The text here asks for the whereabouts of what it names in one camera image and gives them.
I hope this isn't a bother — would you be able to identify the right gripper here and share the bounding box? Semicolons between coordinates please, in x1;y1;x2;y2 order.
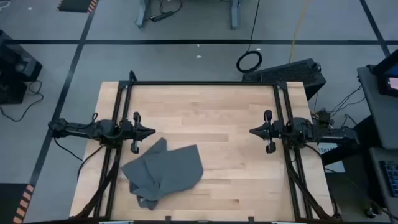
249;110;285;154

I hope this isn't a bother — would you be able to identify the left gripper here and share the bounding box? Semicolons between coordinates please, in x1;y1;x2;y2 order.
119;111;156;154

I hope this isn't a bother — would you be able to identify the grey waffle-weave towel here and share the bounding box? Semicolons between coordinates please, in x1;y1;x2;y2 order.
120;136;205;211

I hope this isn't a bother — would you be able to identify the black computer tower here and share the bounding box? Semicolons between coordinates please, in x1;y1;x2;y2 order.
241;58;327;101

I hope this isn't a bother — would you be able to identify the white printed sheet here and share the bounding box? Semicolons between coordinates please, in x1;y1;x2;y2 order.
317;142;346;174

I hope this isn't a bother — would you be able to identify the black desk base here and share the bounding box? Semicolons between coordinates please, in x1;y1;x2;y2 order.
320;114;385;167

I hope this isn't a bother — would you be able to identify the black power strip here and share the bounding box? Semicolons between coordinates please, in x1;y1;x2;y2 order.
150;11;174;23

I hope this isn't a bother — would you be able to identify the grey desk leg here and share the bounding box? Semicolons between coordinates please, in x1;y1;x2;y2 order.
229;0;242;30
135;0;152;28

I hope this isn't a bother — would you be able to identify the grey side table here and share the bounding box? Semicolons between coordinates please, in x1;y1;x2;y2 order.
368;146;398;218
356;64;398;151

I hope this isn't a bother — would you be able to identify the dark keypad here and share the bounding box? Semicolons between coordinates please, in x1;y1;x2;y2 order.
379;160;398;198

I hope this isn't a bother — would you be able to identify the black monitor with lit screen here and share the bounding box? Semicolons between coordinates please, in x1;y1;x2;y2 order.
371;49;398;98

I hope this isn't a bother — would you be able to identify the hazard-striped floor mat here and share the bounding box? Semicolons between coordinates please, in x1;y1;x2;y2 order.
57;0;99;14
0;182;36;224

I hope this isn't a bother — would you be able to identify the black equipment case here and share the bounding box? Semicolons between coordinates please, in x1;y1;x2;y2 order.
0;29;44;105

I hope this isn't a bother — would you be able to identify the black coiled cable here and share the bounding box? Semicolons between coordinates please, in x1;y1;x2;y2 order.
235;0;264;74

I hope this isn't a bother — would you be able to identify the black metal table frame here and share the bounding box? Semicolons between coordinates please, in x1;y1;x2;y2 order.
73;70;338;222

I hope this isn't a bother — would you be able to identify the yellow cable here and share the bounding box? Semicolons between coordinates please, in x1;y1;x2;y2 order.
288;0;313;64

